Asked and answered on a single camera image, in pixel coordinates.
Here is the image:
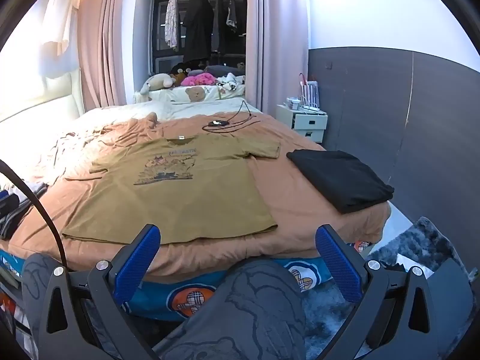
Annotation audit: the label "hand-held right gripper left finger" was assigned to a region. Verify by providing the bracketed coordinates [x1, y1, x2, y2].
[37, 223, 162, 360]

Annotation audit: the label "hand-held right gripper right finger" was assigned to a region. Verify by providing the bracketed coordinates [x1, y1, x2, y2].
[315, 224, 443, 360]

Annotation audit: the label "olive printed t-shirt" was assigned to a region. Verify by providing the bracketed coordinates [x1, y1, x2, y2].
[61, 135, 282, 246]

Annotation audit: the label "pile of striped clothes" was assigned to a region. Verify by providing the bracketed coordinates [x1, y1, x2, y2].
[0, 182, 49, 241]

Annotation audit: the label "blue printed bed sheet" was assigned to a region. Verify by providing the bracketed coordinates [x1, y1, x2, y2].
[0, 240, 376, 321]

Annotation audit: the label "brown blanket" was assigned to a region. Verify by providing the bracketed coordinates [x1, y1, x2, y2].
[7, 112, 392, 278]

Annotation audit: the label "folded black garment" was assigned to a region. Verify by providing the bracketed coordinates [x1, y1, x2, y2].
[286, 149, 395, 214]

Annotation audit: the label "grey fluffy rug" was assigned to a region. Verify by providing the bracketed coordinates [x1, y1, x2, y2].
[300, 216, 477, 360]

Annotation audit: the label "grey printed pants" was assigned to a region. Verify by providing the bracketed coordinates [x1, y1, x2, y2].
[20, 253, 308, 360]

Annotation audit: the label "white nightstand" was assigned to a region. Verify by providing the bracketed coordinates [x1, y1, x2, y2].
[275, 104, 329, 144]

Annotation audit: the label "striped gift bag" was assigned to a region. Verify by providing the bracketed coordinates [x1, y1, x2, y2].
[299, 73, 319, 107]

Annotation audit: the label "cream bear-print pillow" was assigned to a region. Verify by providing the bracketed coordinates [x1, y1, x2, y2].
[135, 84, 246, 104]

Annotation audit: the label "white plush toy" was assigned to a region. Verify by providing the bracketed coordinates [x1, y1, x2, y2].
[140, 73, 174, 95]

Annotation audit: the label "white padded headboard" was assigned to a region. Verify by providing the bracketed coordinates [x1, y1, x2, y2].
[0, 67, 85, 124]

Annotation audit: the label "brown plush toy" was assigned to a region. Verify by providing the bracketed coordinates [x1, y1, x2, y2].
[170, 68, 192, 87]

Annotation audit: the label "pink plush toy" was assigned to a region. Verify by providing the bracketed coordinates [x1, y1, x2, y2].
[181, 73, 218, 87]

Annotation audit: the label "black and white patterned cloth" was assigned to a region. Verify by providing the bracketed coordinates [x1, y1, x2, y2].
[215, 74, 246, 91]

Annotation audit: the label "dark grey cushion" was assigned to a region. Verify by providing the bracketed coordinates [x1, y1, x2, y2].
[204, 65, 241, 77]

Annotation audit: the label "black hanging coat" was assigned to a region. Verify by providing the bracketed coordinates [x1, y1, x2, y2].
[182, 0, 214, 64]

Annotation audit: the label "floral hanging garment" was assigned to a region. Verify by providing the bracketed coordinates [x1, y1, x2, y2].
[164, 0, 179, 49]

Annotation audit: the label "white hanging garment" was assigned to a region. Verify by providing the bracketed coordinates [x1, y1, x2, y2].
[39, 0, 81, 79]

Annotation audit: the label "dark hanging trousers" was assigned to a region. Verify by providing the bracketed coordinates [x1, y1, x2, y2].
[212, 0, 226, 53]

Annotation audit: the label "grey hanging shirt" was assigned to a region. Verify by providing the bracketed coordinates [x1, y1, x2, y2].
[226, 0, 239, 34]

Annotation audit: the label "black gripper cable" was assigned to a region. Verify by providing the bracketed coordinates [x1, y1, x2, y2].
[0, 159, 68, 272]

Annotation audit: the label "thin black cable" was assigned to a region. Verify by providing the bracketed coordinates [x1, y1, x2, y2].
[202, 99, 261, 134]

